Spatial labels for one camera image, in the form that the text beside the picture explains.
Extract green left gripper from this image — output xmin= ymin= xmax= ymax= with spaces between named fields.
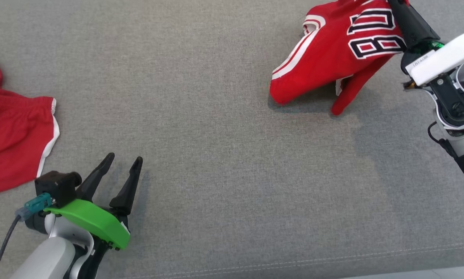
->
xmin=44 ymin=153 xmax=143 ymax=250

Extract grey fabric sofa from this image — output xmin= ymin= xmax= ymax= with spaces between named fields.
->
xmin=0 ymin=0 xmax=464 ymax=279

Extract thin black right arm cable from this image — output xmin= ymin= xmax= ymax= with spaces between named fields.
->
xmin=428 ymin=122 xmax=461 ymax=155

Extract red shorts white stripe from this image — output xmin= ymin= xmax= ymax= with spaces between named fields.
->
xmin=0 ymin=56 xmax=60 ymax=196

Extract red jersey shirt white sleeves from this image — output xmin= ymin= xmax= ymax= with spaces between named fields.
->
xmin=269 ymin=0 xmax=411 ymax=116

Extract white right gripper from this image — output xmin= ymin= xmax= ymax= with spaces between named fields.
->
xmin=387 ymin=0 xmax=464 ymax=86

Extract left camera cable teal plug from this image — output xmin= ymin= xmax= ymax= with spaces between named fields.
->
xmin=0 ymin=193 xmax=56 ymax=270

